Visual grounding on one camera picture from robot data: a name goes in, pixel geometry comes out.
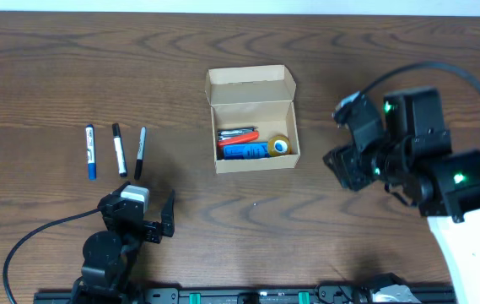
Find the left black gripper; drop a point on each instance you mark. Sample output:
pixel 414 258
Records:
pixel 148 228

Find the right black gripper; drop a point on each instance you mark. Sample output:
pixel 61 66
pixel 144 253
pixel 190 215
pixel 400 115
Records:
pixel 350 167

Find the black whiteboard marker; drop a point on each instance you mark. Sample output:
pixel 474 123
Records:
pixel 120 157

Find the yellow tape roll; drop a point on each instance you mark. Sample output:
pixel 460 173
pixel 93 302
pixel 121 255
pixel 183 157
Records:
pixel 278 146

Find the blue plastic rectangular block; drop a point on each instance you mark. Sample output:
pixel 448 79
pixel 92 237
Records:
pixel 245 151

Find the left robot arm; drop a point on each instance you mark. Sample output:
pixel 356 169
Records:
pixel 110 255

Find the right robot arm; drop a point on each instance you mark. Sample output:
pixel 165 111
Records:
pixel 405 143

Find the thin black permanent marker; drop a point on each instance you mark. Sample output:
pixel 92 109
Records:
pixel 140 153

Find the blue whiteboard marker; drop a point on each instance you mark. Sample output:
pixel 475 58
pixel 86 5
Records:
pixel 90 146

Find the open cardboard box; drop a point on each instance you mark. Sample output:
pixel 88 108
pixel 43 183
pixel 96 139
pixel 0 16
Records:
pixel 259 97

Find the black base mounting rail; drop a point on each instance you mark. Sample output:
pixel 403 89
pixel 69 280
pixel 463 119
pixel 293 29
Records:
pixel 321 294

